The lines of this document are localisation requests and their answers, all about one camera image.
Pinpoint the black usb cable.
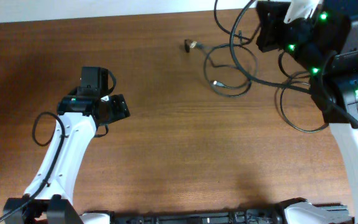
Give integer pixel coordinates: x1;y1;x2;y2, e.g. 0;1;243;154
183;29;331;134

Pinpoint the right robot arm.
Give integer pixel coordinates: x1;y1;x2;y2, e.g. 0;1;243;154
256;0;358;223

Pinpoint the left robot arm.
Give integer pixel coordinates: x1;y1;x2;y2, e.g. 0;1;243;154
0;67;130;223

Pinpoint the left camera black cable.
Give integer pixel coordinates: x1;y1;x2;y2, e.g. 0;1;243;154
0;70;117;224

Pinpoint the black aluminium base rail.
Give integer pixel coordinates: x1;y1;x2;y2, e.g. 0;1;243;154
82;203;351;224

